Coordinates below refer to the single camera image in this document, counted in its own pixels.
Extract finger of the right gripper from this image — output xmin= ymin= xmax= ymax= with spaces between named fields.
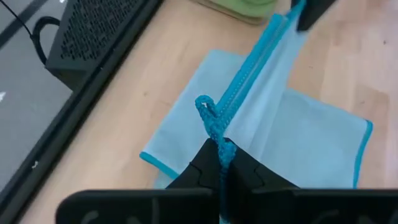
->
xmin=297 ymin=0 xmax=338 ymax=31

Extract black perforated computer case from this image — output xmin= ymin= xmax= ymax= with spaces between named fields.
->
xmin=45 ymin=0 xmax=150 ymax=91

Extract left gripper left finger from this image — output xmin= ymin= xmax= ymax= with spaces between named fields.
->
xmin=55 ymin=139 xmax=222 ymax=224

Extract green microfiber towel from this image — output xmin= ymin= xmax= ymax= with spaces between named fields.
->
xmin=214 ymin=0 xmax=277 ymax=18

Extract black cable with loop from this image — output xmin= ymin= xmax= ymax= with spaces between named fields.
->
xmin=0 ymin=0 xmax=62 ymax=67

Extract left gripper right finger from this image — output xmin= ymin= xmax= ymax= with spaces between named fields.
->
xmin=228 ymin=139 xmax=398 ymax=224

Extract blue microfiber towel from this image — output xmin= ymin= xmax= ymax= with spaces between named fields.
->
xmin=139 ymin=0 xmax=374 ymax=224

